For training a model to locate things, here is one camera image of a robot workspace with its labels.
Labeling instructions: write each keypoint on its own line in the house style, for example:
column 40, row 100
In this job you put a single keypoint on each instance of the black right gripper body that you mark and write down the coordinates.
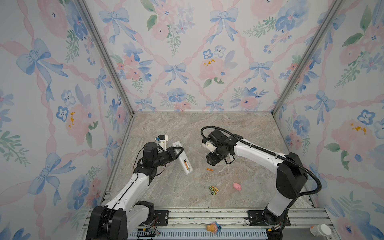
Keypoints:
column 215, row 158

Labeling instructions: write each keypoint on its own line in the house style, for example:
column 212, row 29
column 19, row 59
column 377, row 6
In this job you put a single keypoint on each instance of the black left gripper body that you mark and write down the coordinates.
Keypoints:
column 168, row 156

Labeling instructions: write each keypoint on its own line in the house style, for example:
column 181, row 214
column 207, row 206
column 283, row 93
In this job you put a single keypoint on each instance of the white remote control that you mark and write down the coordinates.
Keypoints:
column 183, row 157

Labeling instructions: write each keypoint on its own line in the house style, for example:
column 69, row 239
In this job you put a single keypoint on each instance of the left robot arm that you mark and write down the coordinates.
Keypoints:
column 124, row 213

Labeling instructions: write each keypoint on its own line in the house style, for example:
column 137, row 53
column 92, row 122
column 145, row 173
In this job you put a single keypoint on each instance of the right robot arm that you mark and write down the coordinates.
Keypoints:
column 288, row 169

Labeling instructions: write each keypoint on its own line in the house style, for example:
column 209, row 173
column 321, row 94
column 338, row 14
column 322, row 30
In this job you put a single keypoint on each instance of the red green toy car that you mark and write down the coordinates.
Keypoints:
column 213, row 190

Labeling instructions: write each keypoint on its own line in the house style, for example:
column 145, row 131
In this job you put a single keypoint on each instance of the pink pig toy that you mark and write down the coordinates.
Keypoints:
column 237, row 186

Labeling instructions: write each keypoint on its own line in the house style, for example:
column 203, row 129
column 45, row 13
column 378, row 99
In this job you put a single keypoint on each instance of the orange blue plush toy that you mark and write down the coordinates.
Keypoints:
column 214, row 227

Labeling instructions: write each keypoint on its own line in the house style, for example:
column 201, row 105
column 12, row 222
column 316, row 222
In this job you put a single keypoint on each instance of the white cup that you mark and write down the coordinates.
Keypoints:
column 320, row 230

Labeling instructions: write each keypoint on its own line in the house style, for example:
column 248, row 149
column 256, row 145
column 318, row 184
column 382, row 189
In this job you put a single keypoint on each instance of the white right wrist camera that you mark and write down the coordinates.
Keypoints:
column 208, row 145

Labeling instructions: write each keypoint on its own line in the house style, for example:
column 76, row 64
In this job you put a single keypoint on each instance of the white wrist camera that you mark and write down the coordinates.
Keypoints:
column 161, row 140
column 208, row 145

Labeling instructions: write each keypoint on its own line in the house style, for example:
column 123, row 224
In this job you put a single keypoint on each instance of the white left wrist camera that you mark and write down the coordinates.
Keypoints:
column 161, row 140

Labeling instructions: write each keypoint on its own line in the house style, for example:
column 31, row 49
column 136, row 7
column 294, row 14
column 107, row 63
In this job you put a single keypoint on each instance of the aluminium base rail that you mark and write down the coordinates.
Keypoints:
column 190, row 224

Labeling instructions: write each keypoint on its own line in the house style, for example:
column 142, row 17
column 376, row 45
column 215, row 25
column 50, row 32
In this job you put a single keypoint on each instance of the aluminium corner post left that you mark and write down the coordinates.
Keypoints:
column 95, row 34

